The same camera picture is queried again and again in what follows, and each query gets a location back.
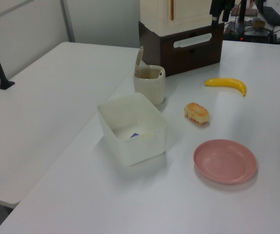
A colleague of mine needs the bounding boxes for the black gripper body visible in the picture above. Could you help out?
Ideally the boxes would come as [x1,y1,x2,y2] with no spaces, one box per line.
[209,0,236,18]

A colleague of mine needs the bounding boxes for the black upright stand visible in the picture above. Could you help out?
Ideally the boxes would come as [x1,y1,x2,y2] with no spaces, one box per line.
[237,0,249,24]

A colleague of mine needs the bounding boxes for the cream toy cabinet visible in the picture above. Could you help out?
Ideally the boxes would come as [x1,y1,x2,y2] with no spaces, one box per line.
[139,0,214,34]

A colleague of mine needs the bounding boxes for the black electronic equipment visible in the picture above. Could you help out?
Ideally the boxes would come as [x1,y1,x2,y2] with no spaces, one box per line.
[224,20,278,44]

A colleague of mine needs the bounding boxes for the small cardboard box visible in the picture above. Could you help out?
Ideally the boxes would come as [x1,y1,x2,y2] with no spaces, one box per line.
[251,19,266,28]

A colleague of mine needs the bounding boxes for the dark brown storage box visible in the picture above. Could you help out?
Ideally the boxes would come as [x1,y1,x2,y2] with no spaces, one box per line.
[138,20,224,78]

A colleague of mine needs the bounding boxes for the black laptop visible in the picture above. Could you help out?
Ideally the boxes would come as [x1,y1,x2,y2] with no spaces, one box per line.
[255,0,280,26]

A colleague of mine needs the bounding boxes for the yellow banana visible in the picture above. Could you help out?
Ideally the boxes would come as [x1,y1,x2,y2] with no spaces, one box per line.
[204,77,247,97]

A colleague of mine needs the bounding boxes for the golden bread loaf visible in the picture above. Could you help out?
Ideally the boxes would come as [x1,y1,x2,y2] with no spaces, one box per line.
[184,102,210,126]

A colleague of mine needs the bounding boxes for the cream mug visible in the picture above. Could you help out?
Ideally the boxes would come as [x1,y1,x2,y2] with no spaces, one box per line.
[132,64,167,106]

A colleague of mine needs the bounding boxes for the pink plastic plate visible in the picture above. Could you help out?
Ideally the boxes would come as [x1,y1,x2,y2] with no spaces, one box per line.
[193,138,258,185]

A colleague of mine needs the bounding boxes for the white plastic storage container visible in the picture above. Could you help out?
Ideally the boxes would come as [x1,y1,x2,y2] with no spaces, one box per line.
[97,92,169,167]

